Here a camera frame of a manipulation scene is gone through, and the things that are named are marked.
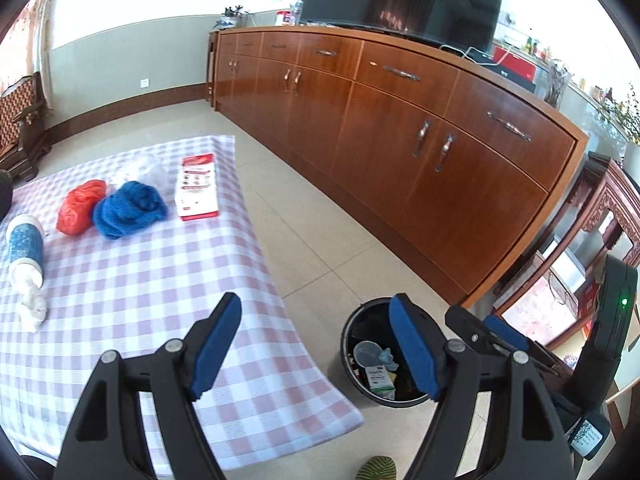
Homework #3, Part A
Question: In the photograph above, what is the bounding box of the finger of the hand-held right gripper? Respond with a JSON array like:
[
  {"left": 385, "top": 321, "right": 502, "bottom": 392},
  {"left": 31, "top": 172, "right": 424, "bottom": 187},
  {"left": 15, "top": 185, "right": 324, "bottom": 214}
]
[
  {"left": 482, "top": 314, "right": 573, "bottom": 386},
  {"left": 444, "top": 305, "right": 516, "bottom": 361}
]

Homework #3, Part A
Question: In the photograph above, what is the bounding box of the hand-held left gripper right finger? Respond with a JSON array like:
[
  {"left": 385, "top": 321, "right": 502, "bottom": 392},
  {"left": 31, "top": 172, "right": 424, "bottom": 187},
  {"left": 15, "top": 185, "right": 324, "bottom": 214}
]
[{"left": 389, "top": 294, "right": 576, "bottom": 480}]

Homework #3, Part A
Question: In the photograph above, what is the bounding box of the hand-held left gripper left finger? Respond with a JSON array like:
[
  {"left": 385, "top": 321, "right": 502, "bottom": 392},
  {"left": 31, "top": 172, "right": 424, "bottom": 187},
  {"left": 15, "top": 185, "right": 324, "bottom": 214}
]
[{"left": 52, "top": 291, "right": 243, "bottom": 480}]

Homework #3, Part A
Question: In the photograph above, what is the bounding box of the green white drink carton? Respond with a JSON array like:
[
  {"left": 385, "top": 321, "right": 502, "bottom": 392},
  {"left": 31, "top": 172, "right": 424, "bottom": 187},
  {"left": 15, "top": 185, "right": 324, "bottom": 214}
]
[{"left": 364, "top": 365, "right": 396, "bottom": 401}]

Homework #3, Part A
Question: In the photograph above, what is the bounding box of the black plastic bin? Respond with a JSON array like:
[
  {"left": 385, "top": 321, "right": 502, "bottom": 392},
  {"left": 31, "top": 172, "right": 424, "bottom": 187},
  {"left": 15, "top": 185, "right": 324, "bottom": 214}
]
[{"left": 341, "top": 298, "right": 441, "bottom": 408}]

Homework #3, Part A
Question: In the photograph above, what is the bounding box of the red white cardboard box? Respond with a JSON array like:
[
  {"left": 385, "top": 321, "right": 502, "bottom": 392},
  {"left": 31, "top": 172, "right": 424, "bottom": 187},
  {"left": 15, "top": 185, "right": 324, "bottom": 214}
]
[{"left": 175, "top": 153, "right": 221, "bottom": 222}]

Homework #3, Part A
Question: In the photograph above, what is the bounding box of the blue plastic bag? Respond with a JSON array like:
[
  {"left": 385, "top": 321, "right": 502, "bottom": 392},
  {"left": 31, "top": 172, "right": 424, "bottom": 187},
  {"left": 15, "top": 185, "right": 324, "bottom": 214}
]
[{"left": 92, "top": 181, "right": 169, "bottom": 241}]

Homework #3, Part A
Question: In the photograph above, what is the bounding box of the white tissue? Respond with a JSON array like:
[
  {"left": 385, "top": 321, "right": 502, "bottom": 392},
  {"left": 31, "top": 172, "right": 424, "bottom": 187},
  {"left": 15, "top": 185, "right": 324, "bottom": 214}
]
[{"left": 20, "top": 285, "right": 48, "bottom": 333}]

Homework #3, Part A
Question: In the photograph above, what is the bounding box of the clear plastic bag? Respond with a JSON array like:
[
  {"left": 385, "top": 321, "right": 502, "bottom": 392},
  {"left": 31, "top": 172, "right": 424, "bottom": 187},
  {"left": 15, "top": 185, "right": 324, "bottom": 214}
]
[{"left": 111, "top": 156, "right": 166, "bottom": 196}]

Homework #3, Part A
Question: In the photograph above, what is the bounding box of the red plastic bag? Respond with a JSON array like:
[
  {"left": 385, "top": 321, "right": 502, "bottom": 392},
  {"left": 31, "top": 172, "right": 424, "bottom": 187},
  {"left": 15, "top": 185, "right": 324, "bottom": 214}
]
[{"left": 56, "top": 179, "right": 108, "bottom": 236}]

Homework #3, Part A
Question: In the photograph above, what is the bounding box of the white blue spray bottle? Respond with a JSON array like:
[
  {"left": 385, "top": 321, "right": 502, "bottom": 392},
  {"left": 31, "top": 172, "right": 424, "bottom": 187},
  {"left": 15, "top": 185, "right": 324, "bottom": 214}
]
[{"left": 6, "top": 214, "right": 46, "bottom": 291}]

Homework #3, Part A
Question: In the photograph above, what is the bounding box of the pink checkered tablecloth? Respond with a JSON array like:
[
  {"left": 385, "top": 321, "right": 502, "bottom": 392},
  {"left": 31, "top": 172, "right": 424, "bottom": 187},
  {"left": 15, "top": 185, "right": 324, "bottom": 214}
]
[{"left": 0, "top": 135, "right": 365, "bottom": 480}]

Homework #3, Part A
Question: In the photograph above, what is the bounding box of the green striped slipper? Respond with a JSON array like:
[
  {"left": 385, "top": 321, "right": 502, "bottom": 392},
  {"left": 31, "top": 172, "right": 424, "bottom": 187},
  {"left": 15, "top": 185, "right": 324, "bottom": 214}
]
[{"left": 356, "top": 455, "right": 397, "bottom": 480}]

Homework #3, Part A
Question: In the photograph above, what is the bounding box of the carved wooden stand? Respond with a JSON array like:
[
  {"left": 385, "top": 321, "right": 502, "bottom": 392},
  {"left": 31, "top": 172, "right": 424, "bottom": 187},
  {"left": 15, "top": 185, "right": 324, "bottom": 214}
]
[{"left": 492, "top": 157, "right": 640, "bottom": 351}]

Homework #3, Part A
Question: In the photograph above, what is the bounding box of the green leafy plant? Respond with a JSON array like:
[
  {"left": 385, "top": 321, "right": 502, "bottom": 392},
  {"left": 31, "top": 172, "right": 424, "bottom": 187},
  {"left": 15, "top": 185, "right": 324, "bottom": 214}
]
[{"left": 592, "top": 85, "right": 640, "bottom": 143}]

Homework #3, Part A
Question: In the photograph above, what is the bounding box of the long wooden sideboard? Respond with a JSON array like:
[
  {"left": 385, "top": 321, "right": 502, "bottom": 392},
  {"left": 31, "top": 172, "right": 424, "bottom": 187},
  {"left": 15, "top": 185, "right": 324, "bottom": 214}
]
[{"left": 207, "top": 25, "right": 591, "bottom": 308}]

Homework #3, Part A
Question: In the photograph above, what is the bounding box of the glass vase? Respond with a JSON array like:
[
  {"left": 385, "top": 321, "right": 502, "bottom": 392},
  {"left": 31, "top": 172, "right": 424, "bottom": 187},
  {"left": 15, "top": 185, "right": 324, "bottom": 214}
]
[{"left": 542, "top": 57, "right": 571, "bottom": 108}]

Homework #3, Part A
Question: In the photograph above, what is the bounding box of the black iron teapot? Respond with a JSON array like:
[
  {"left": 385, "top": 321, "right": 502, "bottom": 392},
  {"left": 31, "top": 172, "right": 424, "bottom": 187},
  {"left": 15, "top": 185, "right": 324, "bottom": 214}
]
[{"left": 0, "top": 170, "right": 15, "bottom": 221}]

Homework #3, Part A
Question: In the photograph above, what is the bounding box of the wooden upholstered sofa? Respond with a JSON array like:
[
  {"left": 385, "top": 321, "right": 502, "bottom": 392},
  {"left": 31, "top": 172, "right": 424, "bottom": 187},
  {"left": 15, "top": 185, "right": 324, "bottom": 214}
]
[{"left": 0, "top": 72, "right": 53, "bottom": 183}]

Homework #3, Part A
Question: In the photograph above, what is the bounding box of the small potted plant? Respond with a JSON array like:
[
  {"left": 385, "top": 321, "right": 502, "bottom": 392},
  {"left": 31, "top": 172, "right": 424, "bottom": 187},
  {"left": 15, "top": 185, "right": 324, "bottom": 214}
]
[{"left": 216, "top": 5, "right": 250, "bottom": 30}]

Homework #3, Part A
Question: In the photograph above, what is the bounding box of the black flat television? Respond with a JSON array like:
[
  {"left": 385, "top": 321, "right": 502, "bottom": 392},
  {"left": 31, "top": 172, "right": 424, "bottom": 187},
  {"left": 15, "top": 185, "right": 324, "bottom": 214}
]
[{"left": 299, "top": 0, "right": 508, "bottom": 56}]

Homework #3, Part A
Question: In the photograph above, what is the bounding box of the pink patterned curtain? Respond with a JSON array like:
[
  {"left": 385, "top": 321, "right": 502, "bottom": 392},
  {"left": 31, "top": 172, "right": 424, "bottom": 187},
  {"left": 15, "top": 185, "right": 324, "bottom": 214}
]
[{"left": 0, "top": 0, "right": 56, "bottom": 111}]

